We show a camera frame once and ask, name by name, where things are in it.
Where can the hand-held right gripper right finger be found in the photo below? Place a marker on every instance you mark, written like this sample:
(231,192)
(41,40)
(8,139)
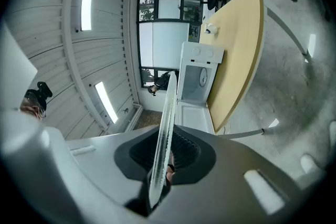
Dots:
(236,165)

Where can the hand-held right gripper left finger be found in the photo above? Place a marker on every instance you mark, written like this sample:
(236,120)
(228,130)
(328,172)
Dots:
(78,178)

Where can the clear glass plate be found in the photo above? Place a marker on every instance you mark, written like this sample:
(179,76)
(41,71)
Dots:
(164,144)

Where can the grey metal table leg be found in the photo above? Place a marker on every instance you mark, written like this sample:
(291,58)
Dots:
(286,29)
(244,134)

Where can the ceiling light panel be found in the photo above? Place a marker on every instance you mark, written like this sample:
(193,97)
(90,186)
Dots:
(106,102)
(88,0)

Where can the person's face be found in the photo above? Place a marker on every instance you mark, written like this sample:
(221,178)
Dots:
(31,111)

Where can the white cup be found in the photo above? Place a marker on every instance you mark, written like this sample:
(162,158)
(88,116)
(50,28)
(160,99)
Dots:
(211,28)

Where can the black framed window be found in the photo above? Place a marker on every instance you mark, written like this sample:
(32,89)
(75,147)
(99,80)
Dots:
(168,42)

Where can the black head-mounted camera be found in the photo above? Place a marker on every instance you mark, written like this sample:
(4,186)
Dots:
(44,90)

